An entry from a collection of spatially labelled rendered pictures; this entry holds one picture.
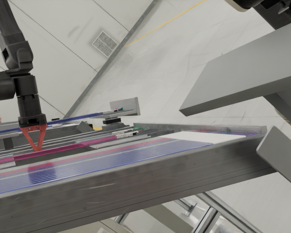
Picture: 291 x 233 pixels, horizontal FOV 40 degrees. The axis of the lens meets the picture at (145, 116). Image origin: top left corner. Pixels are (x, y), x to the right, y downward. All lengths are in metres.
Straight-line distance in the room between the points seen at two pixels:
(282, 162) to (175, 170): 0.16
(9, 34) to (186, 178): 0.69
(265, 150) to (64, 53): 8.31
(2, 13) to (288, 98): 0.86
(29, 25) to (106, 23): 1.65
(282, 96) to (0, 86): 0.80
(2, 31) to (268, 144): 0.76
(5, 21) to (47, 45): 7.67
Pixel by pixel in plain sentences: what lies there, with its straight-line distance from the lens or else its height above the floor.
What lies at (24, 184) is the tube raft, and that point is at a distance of 0.57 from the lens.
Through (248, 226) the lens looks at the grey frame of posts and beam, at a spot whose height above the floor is 0.15.
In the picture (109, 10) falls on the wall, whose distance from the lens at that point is 9.21.
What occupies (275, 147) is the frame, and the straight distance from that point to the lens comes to 0.59.
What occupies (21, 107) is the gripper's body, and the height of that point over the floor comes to 1.03.
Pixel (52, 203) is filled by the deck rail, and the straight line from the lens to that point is 0.53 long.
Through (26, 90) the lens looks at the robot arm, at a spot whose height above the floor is 1.05.
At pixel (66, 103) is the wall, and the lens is 8.70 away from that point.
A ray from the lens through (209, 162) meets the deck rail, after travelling 0.59.
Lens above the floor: 1.05
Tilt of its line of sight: 15 degrees down
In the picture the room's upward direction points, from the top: 51 degrees counter-clockwise
